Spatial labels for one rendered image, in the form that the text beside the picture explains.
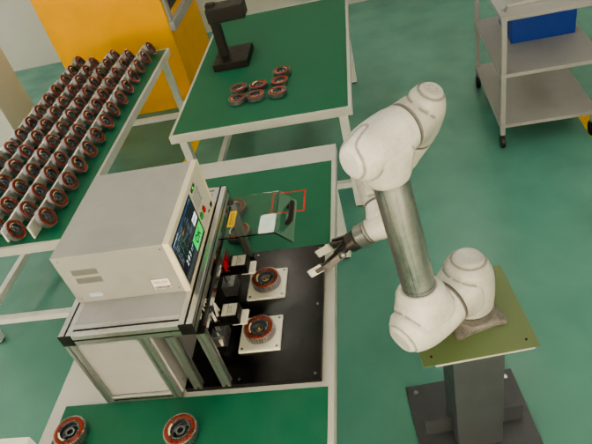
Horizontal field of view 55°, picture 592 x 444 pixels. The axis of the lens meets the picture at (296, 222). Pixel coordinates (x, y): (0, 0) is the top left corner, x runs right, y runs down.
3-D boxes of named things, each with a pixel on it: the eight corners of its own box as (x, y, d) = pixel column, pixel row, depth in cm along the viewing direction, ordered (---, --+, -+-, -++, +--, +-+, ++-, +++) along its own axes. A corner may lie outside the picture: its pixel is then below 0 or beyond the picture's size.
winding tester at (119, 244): (214, 203, 209) (196, 159, 196) (191, 291, 176) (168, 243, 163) (118, 218, 216) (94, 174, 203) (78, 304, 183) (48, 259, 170)
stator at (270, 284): (282, 270, 223) (280, 264, 220) (280, 292, 214) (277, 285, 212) (255, 274, 225) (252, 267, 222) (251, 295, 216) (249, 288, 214)
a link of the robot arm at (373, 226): (382, 247, 202) (373, 216, 208) (419, 226, 194) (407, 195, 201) (366, 240, 194) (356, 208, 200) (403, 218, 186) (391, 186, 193)
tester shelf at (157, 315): (229, 194, 220) (225, 185, 217) (196, 334, 168) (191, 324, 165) (125, 209, 228) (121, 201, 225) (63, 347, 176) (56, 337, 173)
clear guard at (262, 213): (297, 200, 218) (293, 188, 214) (293, 242, 200) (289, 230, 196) (217, 211, 224) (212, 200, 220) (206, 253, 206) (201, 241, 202)
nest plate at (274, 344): (284, 316, 206) (283, 314, 205) (280, 350, 195) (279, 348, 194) (244, 320, 209) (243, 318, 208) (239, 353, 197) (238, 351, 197)
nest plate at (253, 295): (288, 269, 224) (287, 267, 224) (285, 297, 213) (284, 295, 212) (251, 273, 227) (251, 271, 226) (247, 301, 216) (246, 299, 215)
